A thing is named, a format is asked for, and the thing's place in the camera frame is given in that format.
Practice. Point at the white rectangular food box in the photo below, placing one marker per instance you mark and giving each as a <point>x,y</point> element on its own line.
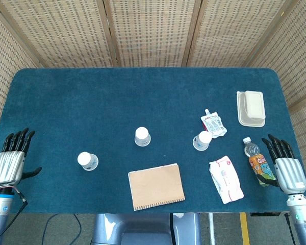
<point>255,103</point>

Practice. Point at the grey robot torso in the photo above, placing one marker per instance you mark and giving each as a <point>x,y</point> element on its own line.
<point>142,229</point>

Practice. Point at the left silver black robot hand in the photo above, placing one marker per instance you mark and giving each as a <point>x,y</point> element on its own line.
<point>9,166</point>

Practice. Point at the white paper cup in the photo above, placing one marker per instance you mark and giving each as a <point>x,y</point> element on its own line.
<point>142,135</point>
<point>202,139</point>
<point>85,159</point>

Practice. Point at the white pink tissue pack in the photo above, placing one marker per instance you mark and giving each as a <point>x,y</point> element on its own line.
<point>225,178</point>

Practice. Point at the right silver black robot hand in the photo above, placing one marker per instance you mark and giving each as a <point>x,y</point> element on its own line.
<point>289,173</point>

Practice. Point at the orange label drink bottle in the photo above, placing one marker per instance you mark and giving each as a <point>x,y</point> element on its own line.
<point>257,163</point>

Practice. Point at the white spouted drink pouch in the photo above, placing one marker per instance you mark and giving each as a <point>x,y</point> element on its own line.
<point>213,125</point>

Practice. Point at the brown spiral notebook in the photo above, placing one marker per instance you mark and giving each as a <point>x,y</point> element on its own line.
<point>155,186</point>

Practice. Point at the bamboo folding screen panel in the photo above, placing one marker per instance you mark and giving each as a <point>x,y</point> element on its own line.
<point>153,33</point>
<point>295,63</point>
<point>5,63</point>
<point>66,33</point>
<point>232,33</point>

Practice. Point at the blue table cloth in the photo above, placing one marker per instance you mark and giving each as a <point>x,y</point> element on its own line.
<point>91,102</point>

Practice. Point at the beige food container tray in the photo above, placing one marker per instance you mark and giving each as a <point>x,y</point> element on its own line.
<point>241,112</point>

